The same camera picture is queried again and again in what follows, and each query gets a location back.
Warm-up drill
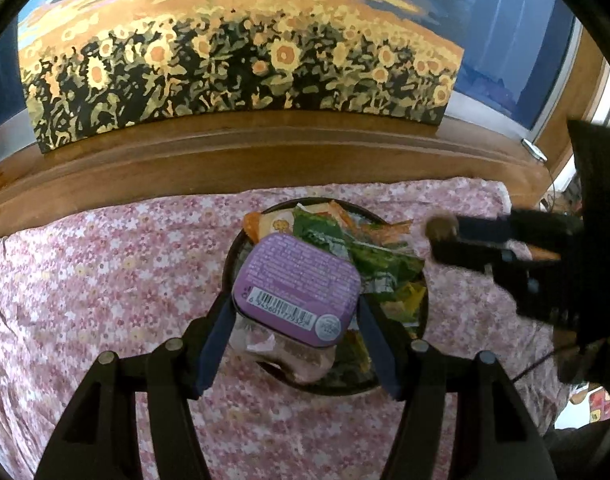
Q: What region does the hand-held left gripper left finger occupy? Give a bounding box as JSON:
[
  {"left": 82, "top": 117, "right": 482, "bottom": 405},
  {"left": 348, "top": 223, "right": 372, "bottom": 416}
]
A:
[{"left": 35, "top": 290, "right": 236, "bottom": 480}]

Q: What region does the sunflower painting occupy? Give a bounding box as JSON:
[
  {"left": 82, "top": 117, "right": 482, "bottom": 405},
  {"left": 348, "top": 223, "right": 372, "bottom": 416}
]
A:
[{"left": 17, "top": 0, "right": 466, "bottom": 155}]

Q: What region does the pink snack packet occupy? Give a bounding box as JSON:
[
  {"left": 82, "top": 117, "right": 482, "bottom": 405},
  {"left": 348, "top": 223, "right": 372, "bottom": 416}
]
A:
[{"left": 232, "top": 316, "right": 338, "bottom": 387}]

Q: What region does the pink floral tablecloth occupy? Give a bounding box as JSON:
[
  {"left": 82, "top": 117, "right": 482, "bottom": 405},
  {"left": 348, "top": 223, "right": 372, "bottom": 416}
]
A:
[{"left": 0, "top": 177, "right": 572, "bottom": 480}]

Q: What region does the white window latch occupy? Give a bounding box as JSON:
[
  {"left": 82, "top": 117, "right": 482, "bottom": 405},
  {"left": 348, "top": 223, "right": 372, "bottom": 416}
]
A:
[{"left": 521, "top": 138, "right": 549, "bottom": 164}]

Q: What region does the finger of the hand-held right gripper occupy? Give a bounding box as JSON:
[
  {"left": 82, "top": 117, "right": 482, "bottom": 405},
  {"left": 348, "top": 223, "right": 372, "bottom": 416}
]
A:
[
  {"left": 431, "top": 239, "right": 536, "bottom": 291},
  {"left": 425, "top": 210, "right": 584, "bottom": 256}
]

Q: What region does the yellow snack packet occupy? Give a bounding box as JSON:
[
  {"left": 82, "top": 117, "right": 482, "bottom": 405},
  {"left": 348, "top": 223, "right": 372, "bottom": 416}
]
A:
[{"left": 379, "top": 280, "right": 428, "bottom": 332}]

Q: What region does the purple tin box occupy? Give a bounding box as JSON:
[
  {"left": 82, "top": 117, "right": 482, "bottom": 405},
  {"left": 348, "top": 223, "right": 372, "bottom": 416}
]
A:
[{"left": 231, "top": 232, "right": 362, "bottom": 348}]

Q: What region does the orange cracker packet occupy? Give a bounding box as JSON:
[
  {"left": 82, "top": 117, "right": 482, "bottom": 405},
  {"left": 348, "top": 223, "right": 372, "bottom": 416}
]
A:
[{"left": 243, "top": 200, "right": 413, "bottom": 248}]

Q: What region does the blue glass window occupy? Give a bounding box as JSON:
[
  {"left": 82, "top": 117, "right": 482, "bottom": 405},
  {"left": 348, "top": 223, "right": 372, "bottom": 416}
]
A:
[
  {"left": 0, "top": 20, "right": 40, "bottom": 162},
  {"left": 445, "top": 0, "right": 579, "bottom": 137}
]

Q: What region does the black cable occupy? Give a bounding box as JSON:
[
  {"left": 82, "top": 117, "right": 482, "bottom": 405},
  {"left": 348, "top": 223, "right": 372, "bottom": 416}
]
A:
[{"left": 510, "top": 330, "right": 586, "bottom": 386}]

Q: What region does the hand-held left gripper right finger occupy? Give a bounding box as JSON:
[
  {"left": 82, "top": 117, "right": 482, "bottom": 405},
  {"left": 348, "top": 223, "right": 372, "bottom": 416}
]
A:
[{"left": 357, "top": 297, "right": 558, "bottom": 480}]

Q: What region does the large green snack packet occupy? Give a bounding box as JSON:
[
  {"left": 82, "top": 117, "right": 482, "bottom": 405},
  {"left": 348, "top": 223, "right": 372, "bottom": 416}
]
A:
[{"left": 291, "top": 204, "right": 426, "bottom": 295}]

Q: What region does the dark patterned oval plate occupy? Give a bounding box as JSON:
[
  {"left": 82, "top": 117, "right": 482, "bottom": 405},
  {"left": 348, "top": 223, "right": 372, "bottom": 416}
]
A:
[{"left": 222, "top": 197, "right": 430, "bottom": 398}]

